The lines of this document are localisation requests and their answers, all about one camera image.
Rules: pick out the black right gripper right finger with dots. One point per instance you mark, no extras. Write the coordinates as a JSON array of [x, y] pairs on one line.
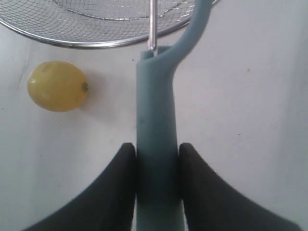
[[211, 204]]

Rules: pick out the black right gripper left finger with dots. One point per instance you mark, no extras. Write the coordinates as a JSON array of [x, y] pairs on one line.
[[106, 205]]

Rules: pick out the teal handled peeler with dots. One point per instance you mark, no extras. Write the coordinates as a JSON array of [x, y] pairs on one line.
[[158, 199]]

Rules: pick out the yellow lemon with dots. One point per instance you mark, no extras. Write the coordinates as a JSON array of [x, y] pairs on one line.
[[57, 86]]

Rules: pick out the oval steel mesh basket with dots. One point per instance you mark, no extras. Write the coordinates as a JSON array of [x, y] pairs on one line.
[[99, 24]]

